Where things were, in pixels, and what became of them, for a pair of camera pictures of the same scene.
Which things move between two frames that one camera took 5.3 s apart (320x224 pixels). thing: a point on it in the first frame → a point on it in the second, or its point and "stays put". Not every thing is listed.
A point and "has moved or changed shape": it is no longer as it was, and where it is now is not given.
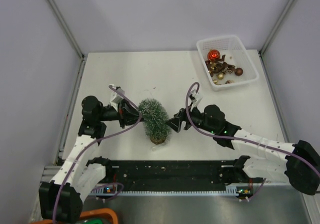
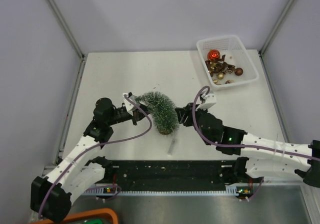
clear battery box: x=154 y=148 → x=171 y=148
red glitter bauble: x=213 y=54 stays put
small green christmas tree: x=154 y=116 has moved or changed shape
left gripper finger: x=129 y=110 → x=145 y=108
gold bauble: x=220 y=76 stays put
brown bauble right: x=238 y=71 stays put
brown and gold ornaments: x=217 y=65 stays put
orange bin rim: x=88 y=213 stays put
